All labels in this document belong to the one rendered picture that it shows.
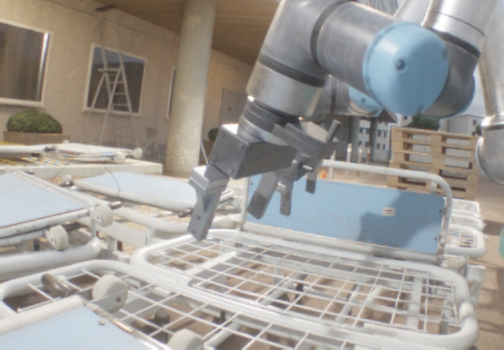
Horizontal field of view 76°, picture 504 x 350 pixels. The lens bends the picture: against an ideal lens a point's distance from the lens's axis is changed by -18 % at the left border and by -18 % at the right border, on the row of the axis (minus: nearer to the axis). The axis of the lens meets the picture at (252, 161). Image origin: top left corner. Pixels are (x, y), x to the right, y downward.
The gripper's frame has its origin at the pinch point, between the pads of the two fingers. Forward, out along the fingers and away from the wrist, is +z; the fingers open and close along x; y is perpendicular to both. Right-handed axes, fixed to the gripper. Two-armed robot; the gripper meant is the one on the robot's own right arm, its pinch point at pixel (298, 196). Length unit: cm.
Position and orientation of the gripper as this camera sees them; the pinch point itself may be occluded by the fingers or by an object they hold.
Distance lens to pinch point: 103.0
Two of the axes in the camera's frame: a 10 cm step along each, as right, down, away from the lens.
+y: 8.1, 2.9, -5.1
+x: 5.9, -3.6, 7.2
